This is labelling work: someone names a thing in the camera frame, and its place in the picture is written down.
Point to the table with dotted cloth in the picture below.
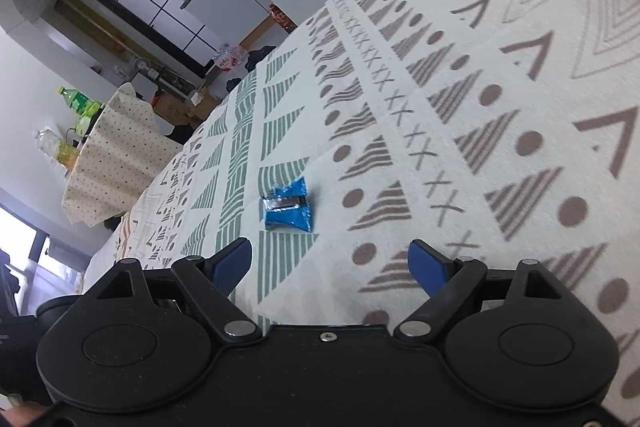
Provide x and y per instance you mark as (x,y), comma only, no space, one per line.
(122,155)

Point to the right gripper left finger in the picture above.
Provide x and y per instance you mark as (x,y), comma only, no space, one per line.
(207,283)

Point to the white kitchen cabinet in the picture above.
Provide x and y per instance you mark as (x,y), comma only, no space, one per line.
(227,22)

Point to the blue candy packet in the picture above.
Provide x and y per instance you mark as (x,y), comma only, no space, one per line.
(288,207)

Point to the person hand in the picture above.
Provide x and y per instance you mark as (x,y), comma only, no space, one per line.
(22,415)

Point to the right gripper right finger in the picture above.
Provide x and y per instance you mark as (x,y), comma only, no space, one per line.
(452,287)

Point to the patterned bed cover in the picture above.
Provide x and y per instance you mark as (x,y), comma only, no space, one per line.
(492,129)

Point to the green drink bottle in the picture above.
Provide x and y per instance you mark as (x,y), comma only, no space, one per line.
(79,103)

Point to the red white plastic bag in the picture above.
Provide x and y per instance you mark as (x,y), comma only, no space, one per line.
(229,57)

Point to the black slippers pile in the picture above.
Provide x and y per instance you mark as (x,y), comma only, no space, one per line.
(253,59)

